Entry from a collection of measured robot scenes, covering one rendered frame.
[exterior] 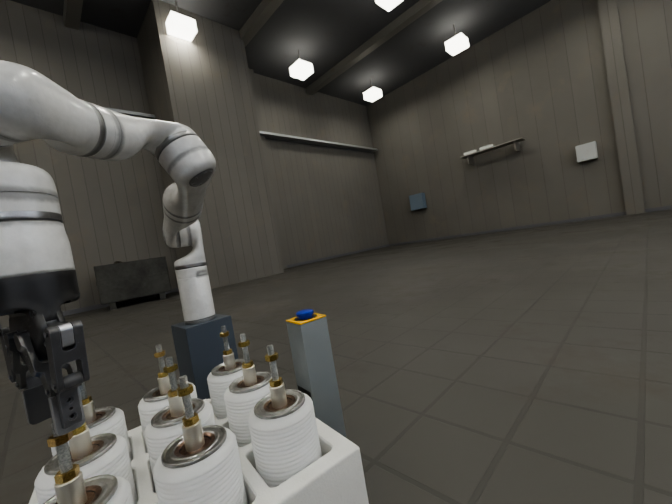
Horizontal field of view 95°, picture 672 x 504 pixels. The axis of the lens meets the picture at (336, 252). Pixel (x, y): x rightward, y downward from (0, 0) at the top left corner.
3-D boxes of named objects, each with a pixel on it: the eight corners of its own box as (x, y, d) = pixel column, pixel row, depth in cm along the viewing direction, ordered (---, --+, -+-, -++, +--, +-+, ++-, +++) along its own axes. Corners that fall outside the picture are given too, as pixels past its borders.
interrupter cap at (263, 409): (243, 415, 45) (242, 411, 45) (279, 390, 51) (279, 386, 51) (280, 426, 40) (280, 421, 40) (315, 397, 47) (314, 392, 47)
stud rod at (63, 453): (76, 487, 32) (62, 417, 32) (78, 490, 32) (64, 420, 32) (63, 494, 32) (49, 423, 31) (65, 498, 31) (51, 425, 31)
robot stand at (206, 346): (187, 416, 99) (170, 325, 98) (228, 396, 109) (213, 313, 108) (203, 430, 89) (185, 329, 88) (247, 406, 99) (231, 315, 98)
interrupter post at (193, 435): (182, 457, 37) (177, 430, 37) (188, 444, 40) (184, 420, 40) (203, 451, 38) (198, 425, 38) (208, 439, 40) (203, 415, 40)
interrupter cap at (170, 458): (150, 478, 34) (149, 472, 34) (174, 438, 42) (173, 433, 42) (220, 459, 36) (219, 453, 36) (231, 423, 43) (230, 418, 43)
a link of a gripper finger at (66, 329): (28, 318, 29) (30, 341, 29) (49, 330, 27) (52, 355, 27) (60, 311, 31) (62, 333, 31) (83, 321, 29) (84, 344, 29)
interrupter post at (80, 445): (76, 463, 40) (71, 439, 40) (67, 460, 41) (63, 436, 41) (97, 451, 42) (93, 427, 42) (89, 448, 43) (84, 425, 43)
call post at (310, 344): (307, 450, 73) (285, 321, 72) (331, 435, 77) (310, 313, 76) (324, 464, 67) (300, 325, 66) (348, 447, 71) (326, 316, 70)
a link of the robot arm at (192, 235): (196, 218, 104) (205, 268, 104) (165, 221, 99) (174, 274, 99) (200, 213, 96) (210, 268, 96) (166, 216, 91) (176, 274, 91)
